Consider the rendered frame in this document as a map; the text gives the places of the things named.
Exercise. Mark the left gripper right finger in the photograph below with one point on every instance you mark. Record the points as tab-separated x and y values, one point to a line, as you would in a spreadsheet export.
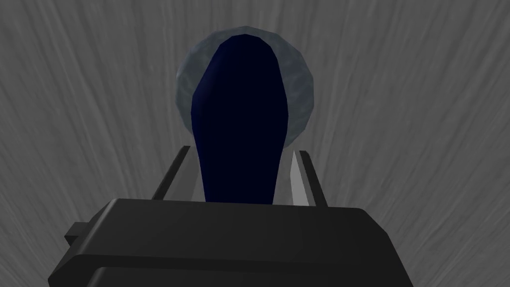
303	181

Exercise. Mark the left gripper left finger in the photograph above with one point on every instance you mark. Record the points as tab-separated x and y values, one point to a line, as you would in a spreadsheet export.
177	175

